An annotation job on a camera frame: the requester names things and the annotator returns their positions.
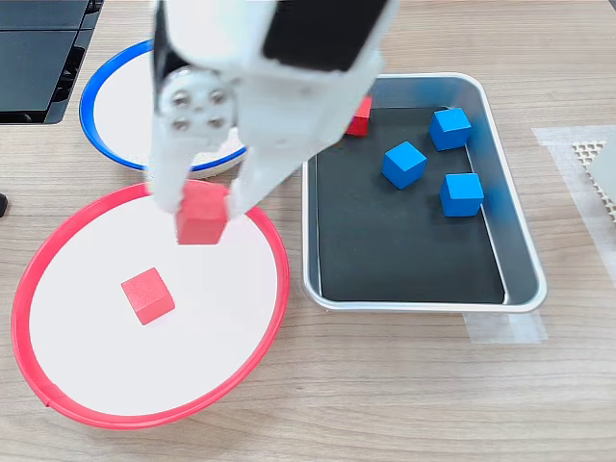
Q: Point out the red cube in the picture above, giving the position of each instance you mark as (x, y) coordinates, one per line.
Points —
(146, 297)
(202, 221)
(361, 122)

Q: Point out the blue cube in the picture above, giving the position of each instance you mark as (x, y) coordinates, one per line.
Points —
(461, 196)
(404, 166)
(450, 130)

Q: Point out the steel tray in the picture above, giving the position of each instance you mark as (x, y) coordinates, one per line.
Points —
(522, 269)

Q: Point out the white plate with blue rim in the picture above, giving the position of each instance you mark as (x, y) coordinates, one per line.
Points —
(120, 120)

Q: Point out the black mat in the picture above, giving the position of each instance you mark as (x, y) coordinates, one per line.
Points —
(409, 250)

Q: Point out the black electronic device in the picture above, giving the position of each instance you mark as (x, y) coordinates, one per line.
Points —
(29, 62)

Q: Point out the small black object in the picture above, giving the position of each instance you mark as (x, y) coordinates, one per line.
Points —
(3, 204)

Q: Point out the white plate with red rim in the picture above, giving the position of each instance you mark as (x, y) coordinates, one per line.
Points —
(144, 375)

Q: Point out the translucent plastic sheet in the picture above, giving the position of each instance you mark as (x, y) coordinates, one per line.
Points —
(565, 168)

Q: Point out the clear tape strip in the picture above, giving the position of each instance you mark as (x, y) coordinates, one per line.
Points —
(505, 329)

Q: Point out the pale perforated plate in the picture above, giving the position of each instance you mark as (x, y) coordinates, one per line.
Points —
(604, 168)

